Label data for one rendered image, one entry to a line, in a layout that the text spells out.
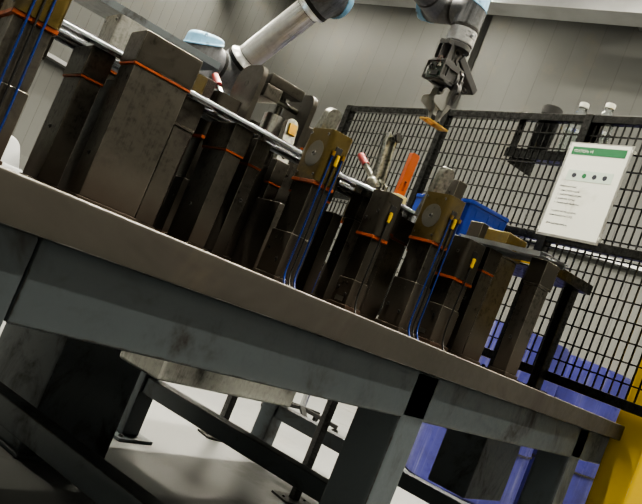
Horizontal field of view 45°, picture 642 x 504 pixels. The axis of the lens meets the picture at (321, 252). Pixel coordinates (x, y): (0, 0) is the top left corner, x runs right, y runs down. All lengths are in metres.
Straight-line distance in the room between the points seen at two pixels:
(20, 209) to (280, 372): 0.43
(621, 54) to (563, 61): 0.86
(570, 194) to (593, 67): 10.21
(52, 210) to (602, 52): 12.24
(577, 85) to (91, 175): 11.43
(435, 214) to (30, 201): 1.33
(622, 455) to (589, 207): 0.71
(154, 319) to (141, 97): 0.74
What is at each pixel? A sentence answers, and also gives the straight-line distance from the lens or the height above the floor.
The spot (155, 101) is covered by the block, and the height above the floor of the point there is 0.92.
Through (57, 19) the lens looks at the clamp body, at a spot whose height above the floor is 0.96.
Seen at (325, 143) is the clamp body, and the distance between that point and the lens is 1.66.
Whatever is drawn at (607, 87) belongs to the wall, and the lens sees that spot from 12.42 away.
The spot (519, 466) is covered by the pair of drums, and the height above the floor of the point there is 0.28.
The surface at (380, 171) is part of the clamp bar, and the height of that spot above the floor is 1.10.
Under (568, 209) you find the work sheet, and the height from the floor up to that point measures 1.24.
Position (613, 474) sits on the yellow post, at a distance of 2.20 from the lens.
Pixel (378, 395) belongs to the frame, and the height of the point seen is 0.60.
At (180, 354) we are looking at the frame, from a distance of 0.83.
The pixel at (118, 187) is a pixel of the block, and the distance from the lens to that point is 1.46.
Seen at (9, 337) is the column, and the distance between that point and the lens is 2.46.
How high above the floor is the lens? 0.69
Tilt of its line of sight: 4 degrees up
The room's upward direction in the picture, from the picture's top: 22 degrees clockwise
